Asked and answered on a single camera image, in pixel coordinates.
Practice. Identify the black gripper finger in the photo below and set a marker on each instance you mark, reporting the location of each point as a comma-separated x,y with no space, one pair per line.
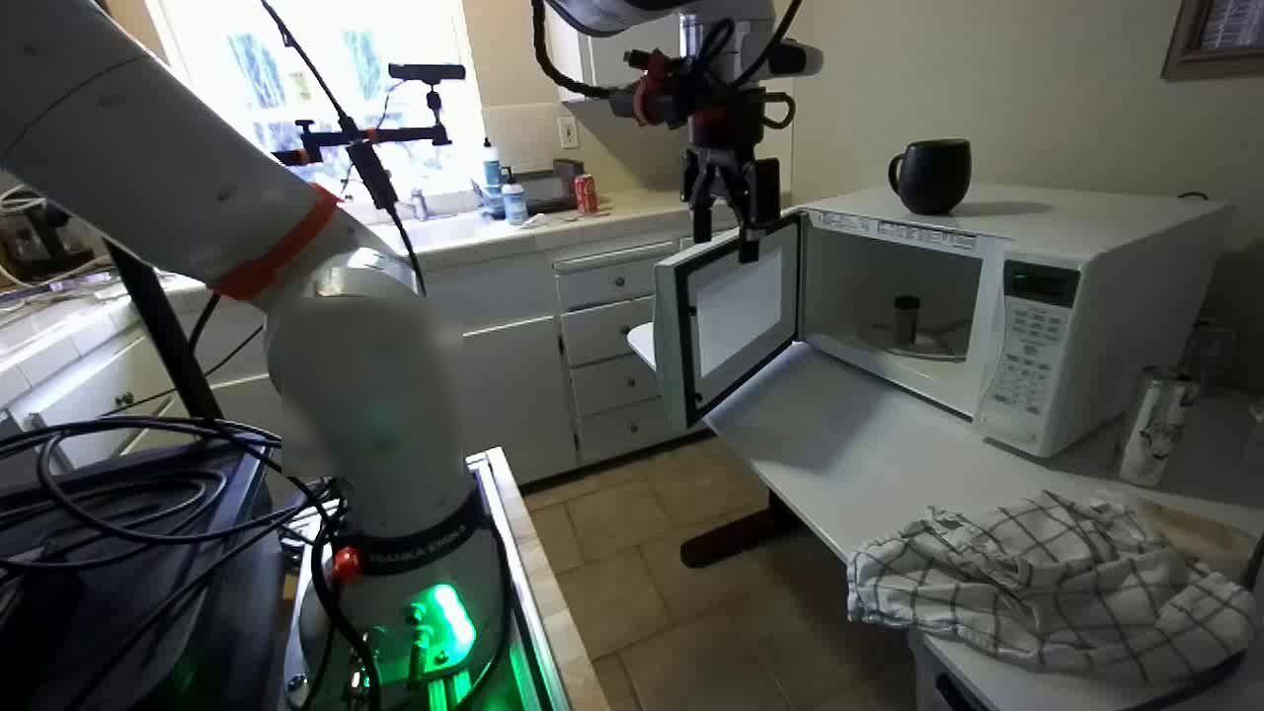
701,201
760,207

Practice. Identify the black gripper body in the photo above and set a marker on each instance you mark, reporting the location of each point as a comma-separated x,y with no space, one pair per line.
730,124

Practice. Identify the dark clear bottle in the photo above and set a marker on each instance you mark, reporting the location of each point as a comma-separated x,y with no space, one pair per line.
907,323

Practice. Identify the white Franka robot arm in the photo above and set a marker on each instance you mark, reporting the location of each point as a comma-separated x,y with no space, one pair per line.
358,359

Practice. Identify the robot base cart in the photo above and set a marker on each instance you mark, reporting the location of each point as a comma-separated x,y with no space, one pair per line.
525,580

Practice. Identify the white microwave door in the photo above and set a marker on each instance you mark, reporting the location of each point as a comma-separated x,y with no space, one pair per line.
732,319

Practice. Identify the blue bottle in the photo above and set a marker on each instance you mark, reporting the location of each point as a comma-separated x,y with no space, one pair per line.
491,178

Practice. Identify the white microwave oven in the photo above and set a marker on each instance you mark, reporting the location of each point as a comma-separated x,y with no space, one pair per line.
1109,319

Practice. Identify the red can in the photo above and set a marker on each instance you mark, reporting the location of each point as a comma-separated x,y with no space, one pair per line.
587,194

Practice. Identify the black mug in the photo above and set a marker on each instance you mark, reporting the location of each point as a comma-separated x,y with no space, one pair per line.
934,174

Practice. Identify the white kitchen cabinet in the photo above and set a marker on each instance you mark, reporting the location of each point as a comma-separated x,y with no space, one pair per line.
516,371

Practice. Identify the white table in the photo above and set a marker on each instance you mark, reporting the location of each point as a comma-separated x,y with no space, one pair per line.
853,448

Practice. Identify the black table foot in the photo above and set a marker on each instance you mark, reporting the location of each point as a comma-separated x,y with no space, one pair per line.
735,538

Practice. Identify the bright window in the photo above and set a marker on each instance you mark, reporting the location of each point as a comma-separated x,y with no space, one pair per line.
331,66

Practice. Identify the checkered white dish cloth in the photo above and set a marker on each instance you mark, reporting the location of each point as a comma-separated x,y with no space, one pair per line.
1053,586

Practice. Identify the black tripod pole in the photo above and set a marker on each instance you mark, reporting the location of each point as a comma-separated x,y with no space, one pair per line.
163,339

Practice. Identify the black equipment box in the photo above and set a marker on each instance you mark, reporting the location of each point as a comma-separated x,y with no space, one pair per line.
142,619

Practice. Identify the black stereo camera bar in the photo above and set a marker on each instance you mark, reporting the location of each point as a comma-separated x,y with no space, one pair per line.
425,74

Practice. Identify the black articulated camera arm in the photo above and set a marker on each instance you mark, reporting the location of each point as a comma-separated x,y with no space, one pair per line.
379,136

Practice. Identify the brown picture frame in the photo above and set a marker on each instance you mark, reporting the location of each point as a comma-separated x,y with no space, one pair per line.
1210,41

